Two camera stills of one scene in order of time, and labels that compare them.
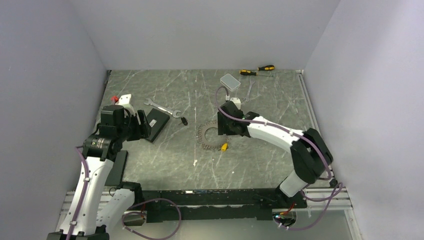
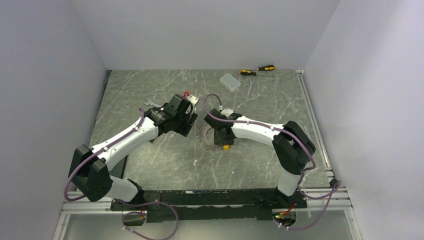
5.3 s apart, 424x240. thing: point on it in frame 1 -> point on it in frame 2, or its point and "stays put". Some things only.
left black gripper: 143,130 -> 189,119
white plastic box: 229,82 stays put
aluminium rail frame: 331,199 stays put
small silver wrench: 251,81 stays put
